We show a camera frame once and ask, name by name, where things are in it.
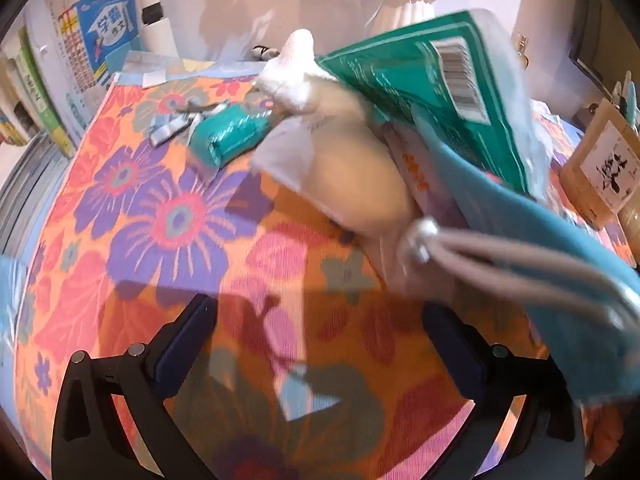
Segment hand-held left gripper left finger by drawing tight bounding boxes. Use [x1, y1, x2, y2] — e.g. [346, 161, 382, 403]
[51, 292, 218, 480]

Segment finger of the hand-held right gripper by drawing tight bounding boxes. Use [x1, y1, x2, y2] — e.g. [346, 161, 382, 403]
[400, 217, 638, 331]

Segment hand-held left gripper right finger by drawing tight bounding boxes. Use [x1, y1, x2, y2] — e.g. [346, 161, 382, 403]
[422, 304, 586, 480]

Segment teal pouch with handles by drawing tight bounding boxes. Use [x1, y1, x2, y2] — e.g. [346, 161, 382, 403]
[415, 110, 640, 406]

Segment pink printed packet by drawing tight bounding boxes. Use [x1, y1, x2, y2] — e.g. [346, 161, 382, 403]
[382, 122, 471, 226]

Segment white towel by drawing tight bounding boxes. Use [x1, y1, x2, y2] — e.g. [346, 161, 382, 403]
[250, 82, 418, 241]

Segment teal barcode packet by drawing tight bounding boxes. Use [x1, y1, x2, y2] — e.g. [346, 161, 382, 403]
[317, 9, 548, 196]

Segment teal tissue packet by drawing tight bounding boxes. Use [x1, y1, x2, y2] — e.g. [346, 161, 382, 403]
[187, 100, 276, 168]

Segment striped bow hair clip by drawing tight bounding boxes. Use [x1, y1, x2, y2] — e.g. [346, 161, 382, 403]
[147, 100, 231, 148]

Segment white fluffy plush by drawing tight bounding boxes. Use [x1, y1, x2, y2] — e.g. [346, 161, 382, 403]
[252, 29, 343, 116]

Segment floral printed mat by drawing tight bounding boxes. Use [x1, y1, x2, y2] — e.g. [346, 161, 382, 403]
[15, 52, 631, 480]

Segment wooden box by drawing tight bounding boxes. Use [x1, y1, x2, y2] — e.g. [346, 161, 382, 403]
[559, 97, 640, 228]

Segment light blue cloth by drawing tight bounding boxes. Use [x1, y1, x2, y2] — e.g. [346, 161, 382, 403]
[0, 257, 28, 366]

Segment pastel clip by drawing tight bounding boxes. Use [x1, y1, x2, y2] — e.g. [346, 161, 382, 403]
[611, 71, 640, 136]

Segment dark furniture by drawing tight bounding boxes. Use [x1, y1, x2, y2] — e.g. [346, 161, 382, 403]
[567, 0, 613, 88]

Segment white vase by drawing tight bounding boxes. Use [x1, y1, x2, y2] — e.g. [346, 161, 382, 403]
[372, 0, 451, 33]

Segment white tube with black band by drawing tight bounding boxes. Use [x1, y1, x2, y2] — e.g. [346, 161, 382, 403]
[135, 0, 178, 56]

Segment blue study book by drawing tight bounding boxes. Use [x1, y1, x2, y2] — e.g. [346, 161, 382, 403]
[72, 0, 138, 93]

